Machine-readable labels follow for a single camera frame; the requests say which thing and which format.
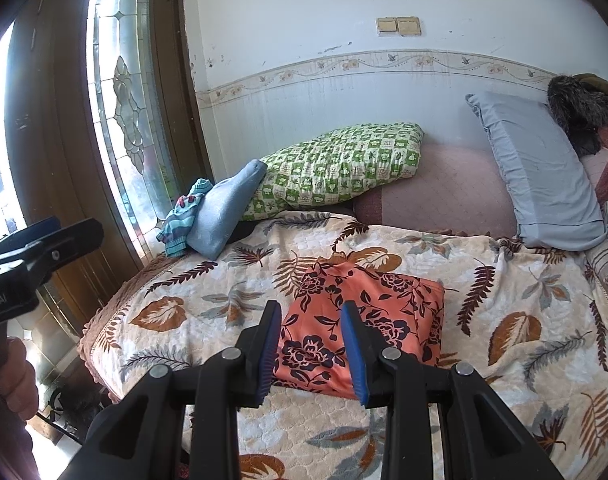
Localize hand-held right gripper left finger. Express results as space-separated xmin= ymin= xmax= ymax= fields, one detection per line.
xmin=58 ymin=300 xmax=283 ymax=480

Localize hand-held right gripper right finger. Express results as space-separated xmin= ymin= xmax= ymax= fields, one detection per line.
xmin=340 ymin=301 xmax=565 ymax=480

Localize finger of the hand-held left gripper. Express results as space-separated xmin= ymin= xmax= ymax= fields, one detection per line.
xmin=0 ymin=216 xmax=62 ymax=261
xmin=0 ymin=217 xmax=105 ymax=286

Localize orange floral garment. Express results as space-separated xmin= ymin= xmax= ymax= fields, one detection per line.
xmin=273 ymin=260 xmax=445 ymax=401

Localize person's left hand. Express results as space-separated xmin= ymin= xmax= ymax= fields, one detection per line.
xmin=0 ymin=337 xmax=38 ymax=422

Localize teal striped cloth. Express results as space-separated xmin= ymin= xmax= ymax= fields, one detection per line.
xmin=156 ymin=178 xmax=215 ymax=257

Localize wooden door with leaded glass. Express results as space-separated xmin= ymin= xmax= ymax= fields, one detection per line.
xmin=4 ymin=0 xmax=209 ymax=411

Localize light blue folded cloth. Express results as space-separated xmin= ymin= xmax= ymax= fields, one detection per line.
xmin=186 ymin=159 xmax=269 ymax=261

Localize leaf print blanket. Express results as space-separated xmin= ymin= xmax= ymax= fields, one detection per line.
xmin=91 ymin=210 xmax=608 ymax=480

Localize green checked pillow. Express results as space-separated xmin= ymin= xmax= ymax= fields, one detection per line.
xmin=241 ymin=122 xmax=425 ymax=222

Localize grey-blue pillow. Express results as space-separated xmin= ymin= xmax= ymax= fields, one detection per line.
xmin=465 ymin=92 xmax=608 ymax=252

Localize brown garment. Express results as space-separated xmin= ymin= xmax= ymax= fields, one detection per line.
xmin=571 ymin=73 xmax=608 ymax=98

